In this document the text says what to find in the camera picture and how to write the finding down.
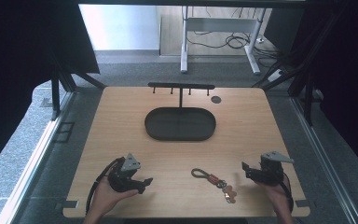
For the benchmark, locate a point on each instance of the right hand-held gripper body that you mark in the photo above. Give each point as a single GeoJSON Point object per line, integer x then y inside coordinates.
{"type": "Point", "coordinates": [268, 174]}

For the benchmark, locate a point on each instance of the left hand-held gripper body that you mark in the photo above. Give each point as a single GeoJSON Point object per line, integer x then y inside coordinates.
{"type": "Point", "coordinates": [119, 182]}

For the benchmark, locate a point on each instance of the round black table grommet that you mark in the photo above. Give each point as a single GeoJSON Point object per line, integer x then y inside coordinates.
{"type": "Point", "coordinates": [216, 99]}

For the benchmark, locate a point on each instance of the black key rack with tray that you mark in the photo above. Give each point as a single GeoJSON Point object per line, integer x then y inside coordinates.
{"type": "Point", "coordinates": [180, 124]}

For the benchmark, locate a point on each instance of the white desk frame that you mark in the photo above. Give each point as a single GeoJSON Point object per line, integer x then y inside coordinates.
{"type": "Point", "coordinates": [220, 24]}

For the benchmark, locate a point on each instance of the aluminium frame rail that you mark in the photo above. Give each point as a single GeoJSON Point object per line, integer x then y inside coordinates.
{"type": "Point", "coordinates": [34, 161]}
{"type": "Point", "coordinates": [326, 165]}

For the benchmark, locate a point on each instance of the black metal stand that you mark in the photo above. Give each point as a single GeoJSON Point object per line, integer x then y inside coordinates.
{"type": "Point", "coordinates": [307, 99]}
{"type": "Point", "coordinates": [56, 96]}

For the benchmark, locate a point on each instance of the black table bracket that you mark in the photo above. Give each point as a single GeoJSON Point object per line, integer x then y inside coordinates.
{"type": "Point", "coordinates": [67, 204]}

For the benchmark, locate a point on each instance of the black curtain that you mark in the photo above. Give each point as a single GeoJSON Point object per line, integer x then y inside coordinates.
{"type": "Point", "coordinates": [15, 62]}
{"type": "Point", "coordinates": [348, 77]}

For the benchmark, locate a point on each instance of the person's left hand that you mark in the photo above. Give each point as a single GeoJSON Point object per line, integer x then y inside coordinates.
{"type": "Point", "coordinates": [105, 199]}

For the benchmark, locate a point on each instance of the person's right hand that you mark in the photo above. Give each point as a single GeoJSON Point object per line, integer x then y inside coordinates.
{"type": "Point", "coordinates": [278, 197]}

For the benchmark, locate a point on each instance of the white wall panel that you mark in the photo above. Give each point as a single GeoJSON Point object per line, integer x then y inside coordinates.
{"type": "Point", "coordinates": [121, 26]}

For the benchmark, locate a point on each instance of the white power strip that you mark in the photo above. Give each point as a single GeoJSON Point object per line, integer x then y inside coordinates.
{"type": "Point", "coordinates": [275, 75]}

